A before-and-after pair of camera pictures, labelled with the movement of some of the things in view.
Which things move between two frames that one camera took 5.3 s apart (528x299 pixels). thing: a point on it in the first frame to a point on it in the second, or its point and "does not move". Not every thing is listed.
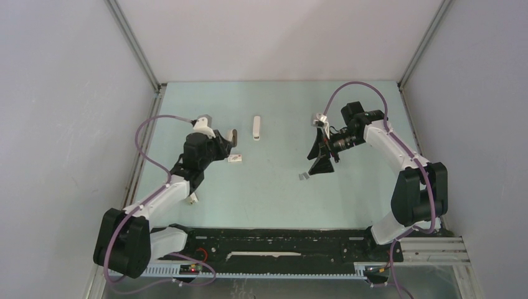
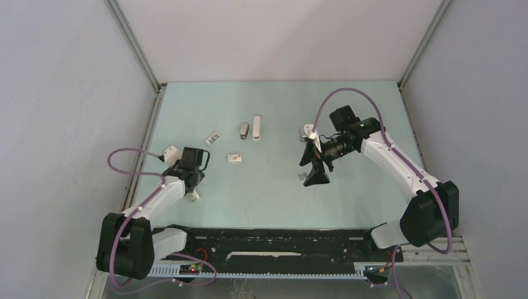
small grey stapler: (235, 137) to (244, 131)
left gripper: (223, 146) to (201, 175)
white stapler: (256, 128) does not move
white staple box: (235, 157) does not move
